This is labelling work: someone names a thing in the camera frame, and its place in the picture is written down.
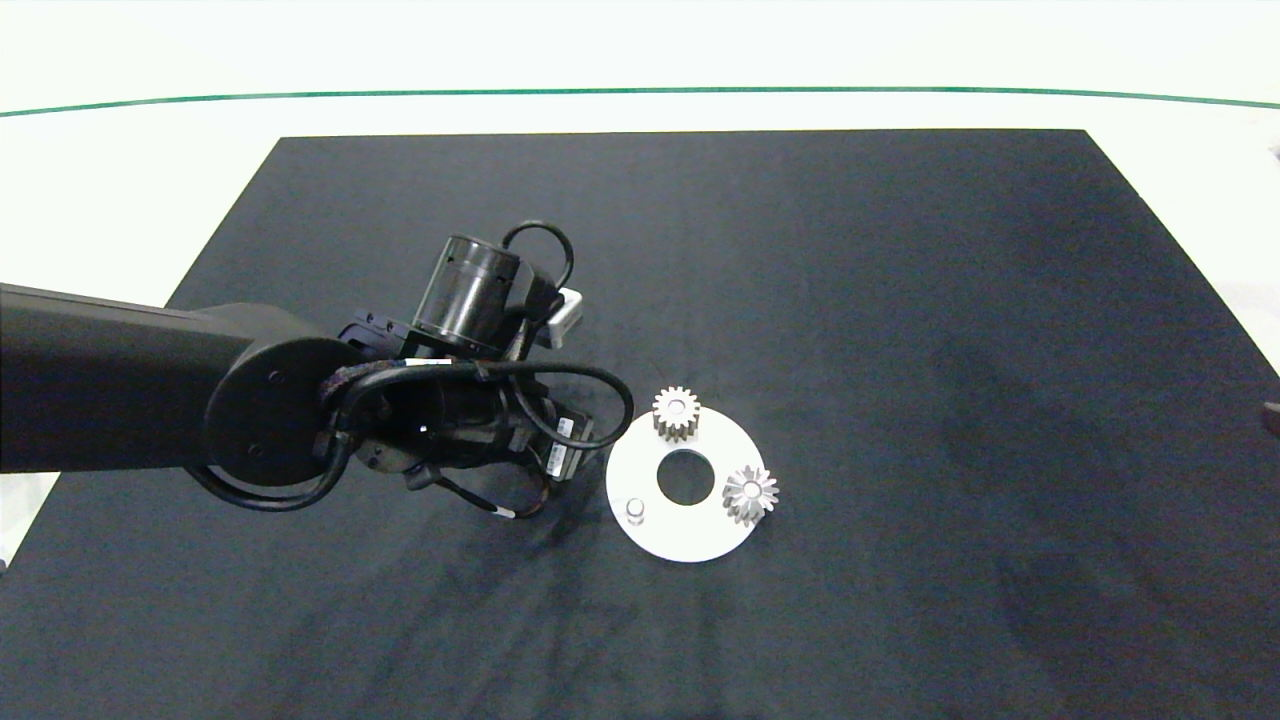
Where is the black cable with white tag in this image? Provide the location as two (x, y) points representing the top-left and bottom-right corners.
(405, 468), (553, 521)

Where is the round white plate with pins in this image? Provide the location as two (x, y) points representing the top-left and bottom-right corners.
(605, 405), (769, 564)

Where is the small steel spur gear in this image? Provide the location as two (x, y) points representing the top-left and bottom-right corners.
(652, 386), (702, 443)

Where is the green tape line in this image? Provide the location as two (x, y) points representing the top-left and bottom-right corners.
(0, 87), (1280, 119)

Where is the steel gear with pointed teeth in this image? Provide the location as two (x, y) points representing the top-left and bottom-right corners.
(721, 464), (780, 528)

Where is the boxy camera with shiny side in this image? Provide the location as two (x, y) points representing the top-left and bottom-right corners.
(522, 282), (585, 351)

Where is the dark mat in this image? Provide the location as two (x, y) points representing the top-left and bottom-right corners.
(0, 129), (1280, 720)

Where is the black cable loop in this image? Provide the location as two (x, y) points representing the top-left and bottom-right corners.
(185, 438), (353, 514)
(500, 220), (576, 293)
(320, 358), (635, 451)

